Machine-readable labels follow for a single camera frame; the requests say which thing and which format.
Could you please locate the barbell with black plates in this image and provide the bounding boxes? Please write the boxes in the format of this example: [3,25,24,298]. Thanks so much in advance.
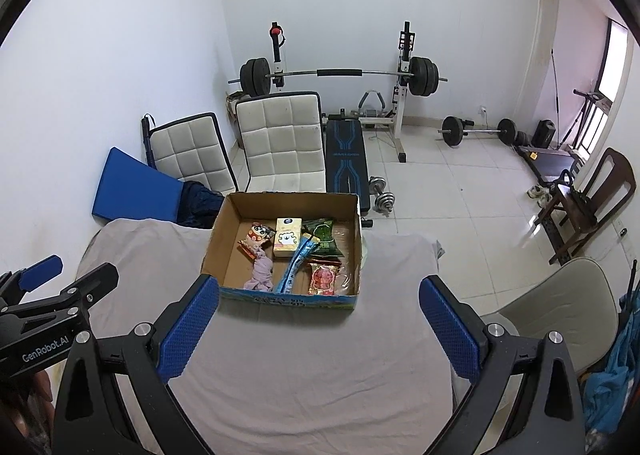
[228,55,448,98]

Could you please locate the pair of white shoes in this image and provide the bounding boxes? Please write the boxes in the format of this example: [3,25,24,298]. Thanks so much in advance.
[526,184,553,208]

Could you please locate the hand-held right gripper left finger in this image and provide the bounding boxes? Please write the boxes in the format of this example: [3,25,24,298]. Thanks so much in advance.
[52,274,221,455]

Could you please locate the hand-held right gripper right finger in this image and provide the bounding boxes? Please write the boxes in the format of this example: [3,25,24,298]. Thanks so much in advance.
[419,275,586,455]

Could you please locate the window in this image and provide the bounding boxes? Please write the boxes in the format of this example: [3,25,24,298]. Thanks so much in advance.
[595,18,628,111]

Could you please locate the red snack packet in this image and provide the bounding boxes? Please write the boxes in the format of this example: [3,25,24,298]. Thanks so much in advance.
[306,259,343,297]

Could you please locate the grey plastic chair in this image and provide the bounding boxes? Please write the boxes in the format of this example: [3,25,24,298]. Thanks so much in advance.
[482,257,620,378]

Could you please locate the pinkish grey cloth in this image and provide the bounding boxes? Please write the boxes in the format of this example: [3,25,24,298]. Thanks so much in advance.
[243,245,275,292]

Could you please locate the brown wooden chair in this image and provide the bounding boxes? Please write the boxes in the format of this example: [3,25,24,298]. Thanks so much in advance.
[537,146,637,266]

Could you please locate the long blue packet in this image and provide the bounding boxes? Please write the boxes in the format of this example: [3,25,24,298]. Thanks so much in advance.
[272,232,321,295]

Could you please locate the black speaker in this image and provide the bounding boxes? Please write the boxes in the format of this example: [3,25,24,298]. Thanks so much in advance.
[530,119,557,148]

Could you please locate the thin metal bar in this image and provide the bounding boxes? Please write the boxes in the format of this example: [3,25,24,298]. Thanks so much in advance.
[550,49,560,148]

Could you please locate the black rod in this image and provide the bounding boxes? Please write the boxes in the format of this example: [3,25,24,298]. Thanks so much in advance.
[140,114,158,171]

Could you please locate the blue mat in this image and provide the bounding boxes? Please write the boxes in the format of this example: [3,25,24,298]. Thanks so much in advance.
[91,146,185,226]

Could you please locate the blue clothing on rack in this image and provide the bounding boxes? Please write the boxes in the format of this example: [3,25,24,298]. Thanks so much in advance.
[582,292,640,436]

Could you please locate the small cardboard box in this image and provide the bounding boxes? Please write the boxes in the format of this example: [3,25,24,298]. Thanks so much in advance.
[226,91,248,126]

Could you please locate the yellow tissue pack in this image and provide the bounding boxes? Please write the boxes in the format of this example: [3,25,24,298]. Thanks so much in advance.
[272,218,303,258]

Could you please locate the cartoon snack packet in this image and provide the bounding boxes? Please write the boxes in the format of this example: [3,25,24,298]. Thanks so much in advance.
[237,221,277,256]

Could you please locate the small barbell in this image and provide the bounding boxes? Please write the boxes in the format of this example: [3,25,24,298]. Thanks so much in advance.
[438,115,518,147]

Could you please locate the treadmill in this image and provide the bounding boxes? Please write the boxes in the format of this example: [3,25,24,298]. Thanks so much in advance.
[515,89,613,186]

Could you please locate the black and blue bench pad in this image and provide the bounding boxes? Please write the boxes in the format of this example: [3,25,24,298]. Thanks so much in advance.
[325,118,373,213]

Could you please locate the printed cardboard box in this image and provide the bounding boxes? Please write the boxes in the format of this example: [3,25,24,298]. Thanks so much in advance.
[200,191,362,312]

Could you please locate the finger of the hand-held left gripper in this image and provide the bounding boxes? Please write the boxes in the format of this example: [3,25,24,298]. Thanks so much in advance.
[57,262,120,320]
[0,255,64,308]

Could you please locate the white weight rack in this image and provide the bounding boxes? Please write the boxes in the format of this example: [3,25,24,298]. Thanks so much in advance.
[267,21,418,163]

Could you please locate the green snack packet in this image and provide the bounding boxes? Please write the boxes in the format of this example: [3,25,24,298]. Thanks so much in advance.
[301,218,345,258]

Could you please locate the dark blue cloth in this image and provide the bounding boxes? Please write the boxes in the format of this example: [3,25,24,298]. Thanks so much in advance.
[177,182,226,230]

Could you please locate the white padded chair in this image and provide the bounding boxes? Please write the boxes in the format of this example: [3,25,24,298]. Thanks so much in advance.
[148,112,240,196]
[234,92,328,194]

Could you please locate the person's left hand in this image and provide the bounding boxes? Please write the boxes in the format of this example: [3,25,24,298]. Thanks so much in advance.
[0,367,53,455]

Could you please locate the black poles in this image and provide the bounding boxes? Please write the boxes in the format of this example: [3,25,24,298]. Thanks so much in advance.
[620,259,640,321]

